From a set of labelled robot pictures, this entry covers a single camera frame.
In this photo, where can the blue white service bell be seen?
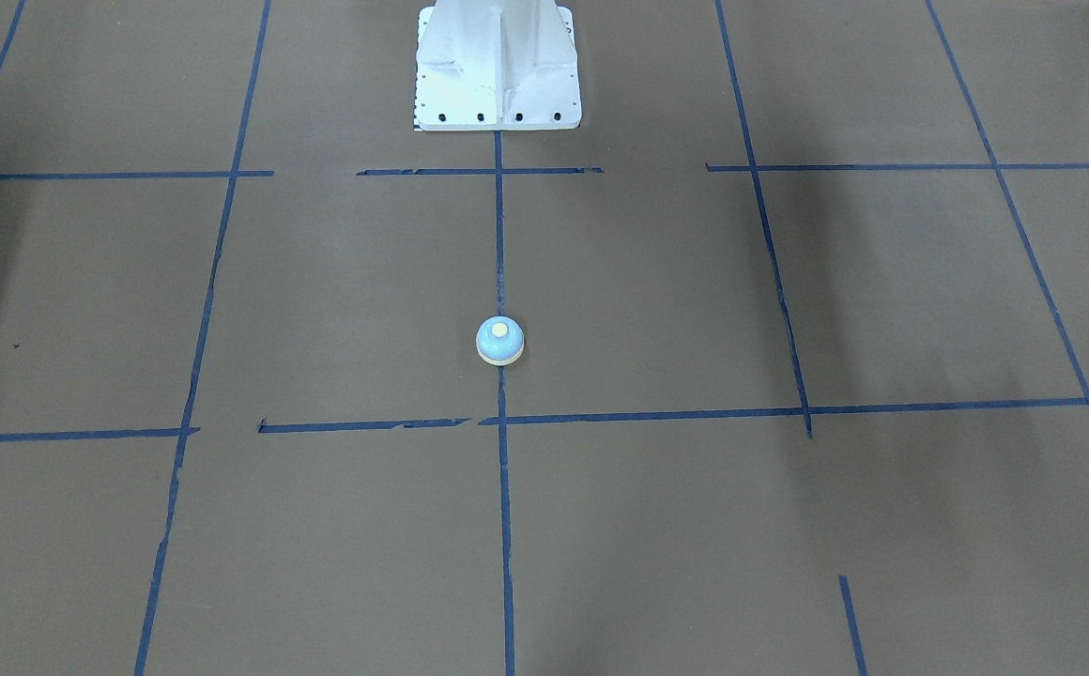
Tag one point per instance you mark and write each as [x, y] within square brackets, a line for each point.
[500, 340]

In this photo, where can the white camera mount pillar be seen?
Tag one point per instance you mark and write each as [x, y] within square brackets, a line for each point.
[496, 66]

